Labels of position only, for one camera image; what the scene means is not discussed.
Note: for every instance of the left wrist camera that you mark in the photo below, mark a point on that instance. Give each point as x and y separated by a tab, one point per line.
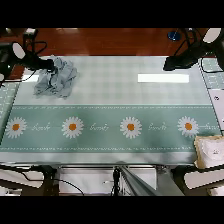
30	32

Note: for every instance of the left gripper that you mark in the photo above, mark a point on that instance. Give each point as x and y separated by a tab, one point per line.
47	65

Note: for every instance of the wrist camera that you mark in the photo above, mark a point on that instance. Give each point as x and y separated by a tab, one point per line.
30	32
188	35

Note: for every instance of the blue round object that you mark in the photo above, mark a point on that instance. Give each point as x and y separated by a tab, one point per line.
173	35

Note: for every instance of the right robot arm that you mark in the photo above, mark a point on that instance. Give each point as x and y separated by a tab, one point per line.
213	46

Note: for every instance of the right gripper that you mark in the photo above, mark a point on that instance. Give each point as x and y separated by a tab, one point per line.
178	61

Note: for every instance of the silver frame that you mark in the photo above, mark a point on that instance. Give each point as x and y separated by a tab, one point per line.
141	186

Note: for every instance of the light blue shirt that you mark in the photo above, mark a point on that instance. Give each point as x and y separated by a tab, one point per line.
56	80

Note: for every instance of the cream folded garment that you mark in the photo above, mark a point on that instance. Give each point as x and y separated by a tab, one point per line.
210	151

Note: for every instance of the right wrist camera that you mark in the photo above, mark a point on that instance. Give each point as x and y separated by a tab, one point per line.
188	35

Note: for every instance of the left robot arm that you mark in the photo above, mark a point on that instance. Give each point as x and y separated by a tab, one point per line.
30	61

